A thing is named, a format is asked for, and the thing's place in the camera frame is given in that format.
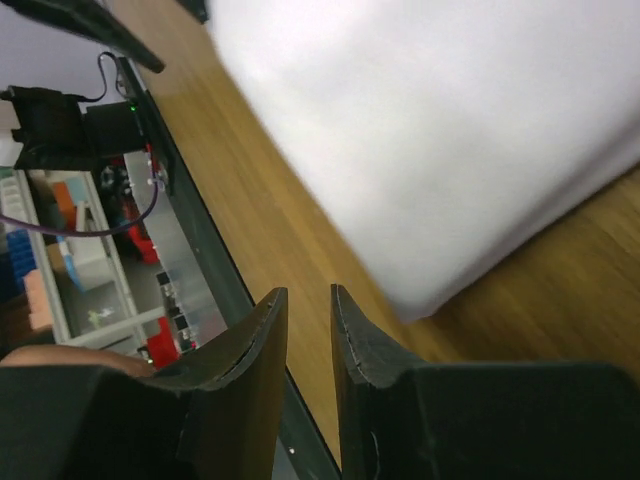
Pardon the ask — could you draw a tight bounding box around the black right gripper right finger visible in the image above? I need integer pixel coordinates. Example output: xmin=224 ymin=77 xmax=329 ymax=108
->
xmin=331 ymin=285 xmax=639 ymax=479

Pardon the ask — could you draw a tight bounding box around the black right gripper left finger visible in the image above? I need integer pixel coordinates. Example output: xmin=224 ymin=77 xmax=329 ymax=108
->
xmin=1 ymin=288 xmax=288 ymax=479

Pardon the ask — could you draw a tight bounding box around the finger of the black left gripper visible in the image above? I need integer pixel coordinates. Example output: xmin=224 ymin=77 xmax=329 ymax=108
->
xmin=9 ymin=0 xmax=165 ymax=73

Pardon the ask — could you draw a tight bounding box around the white t-shirt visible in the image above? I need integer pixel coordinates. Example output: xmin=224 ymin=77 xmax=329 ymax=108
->
xmin=207 ymin=1 xmax=639 ymax=322

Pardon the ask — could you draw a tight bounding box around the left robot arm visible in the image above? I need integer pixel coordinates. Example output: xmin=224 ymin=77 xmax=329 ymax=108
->
xmin=1 ymin=1 xmax=165 ymax=171

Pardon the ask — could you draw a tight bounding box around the background storage shelf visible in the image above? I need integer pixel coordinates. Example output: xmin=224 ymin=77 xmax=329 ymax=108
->
xmin=1 ymin=152 xmax=226 ymax=363

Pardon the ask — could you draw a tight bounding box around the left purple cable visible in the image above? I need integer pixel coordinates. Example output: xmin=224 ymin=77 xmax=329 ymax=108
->
xmin=0 ymin=177 xmax=166 ymax=239

